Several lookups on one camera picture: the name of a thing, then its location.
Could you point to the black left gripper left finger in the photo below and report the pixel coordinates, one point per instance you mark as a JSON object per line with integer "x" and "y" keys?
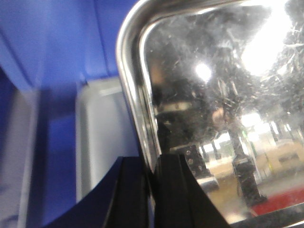
{"x": 119, "y": 200}

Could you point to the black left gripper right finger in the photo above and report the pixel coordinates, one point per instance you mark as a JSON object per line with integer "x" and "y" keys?
{"x": 180, "y": 202}

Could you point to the silver metal tray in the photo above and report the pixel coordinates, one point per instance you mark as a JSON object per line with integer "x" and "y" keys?
{"x": 222, "y": 83}
{"x": 104, "y": 132}

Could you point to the large blue upper bin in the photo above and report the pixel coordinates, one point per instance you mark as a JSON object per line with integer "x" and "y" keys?
{"x": 49, "y": 49}

